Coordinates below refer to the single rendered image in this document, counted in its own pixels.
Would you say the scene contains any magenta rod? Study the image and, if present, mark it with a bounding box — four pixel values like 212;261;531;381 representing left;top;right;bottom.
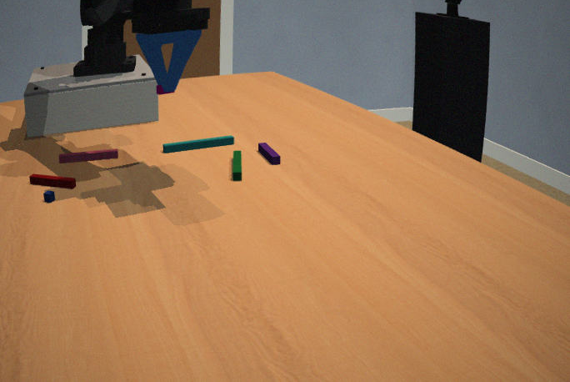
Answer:
157;85;174;95

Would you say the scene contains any small blue cube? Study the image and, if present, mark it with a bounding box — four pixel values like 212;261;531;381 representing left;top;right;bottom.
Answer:
43;190;55;203

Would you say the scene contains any red rod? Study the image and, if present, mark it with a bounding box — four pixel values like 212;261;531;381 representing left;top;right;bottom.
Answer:
29;174;76;189

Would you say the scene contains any green rod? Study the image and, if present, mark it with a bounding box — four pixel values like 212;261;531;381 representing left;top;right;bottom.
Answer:
232;151;242;181

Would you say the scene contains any pink rod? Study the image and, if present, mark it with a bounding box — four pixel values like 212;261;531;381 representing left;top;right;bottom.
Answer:
59;149;118;163

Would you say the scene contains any purple rod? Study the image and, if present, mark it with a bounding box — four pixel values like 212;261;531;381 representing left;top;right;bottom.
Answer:
258;143;281;165

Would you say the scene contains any turquoise rod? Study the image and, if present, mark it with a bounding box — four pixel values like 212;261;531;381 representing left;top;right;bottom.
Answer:
163;135;234;153

